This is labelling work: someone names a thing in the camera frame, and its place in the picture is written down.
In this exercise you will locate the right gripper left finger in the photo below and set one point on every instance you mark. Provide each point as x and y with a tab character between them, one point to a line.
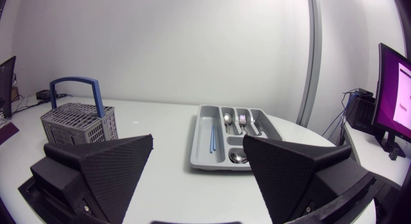
106	179

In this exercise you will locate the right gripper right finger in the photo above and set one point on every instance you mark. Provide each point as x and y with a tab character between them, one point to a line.
289	182

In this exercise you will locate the grey cutlery basket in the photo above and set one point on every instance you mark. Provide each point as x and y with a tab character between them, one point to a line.
78	123

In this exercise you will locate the grey cutlery tray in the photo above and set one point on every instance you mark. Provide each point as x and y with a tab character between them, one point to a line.
205	143

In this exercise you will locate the small steel spoon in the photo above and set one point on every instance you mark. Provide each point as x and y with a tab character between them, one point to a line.
237	158

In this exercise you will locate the steel fork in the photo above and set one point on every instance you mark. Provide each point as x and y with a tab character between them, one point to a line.
243	121

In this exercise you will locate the blue chopstick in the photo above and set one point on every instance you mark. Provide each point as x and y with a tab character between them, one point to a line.
211	140

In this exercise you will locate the small black computer box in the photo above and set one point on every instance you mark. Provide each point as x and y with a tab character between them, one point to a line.
361	113

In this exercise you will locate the black power brick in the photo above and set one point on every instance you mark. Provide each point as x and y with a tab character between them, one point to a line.
45	95

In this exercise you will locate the dark mat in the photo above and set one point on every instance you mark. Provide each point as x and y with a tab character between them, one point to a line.
7	132

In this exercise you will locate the lit computer monitor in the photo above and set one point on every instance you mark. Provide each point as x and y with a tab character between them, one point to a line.
390	99

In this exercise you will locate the dark screen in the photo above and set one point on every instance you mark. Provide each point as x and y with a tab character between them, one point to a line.
6	86

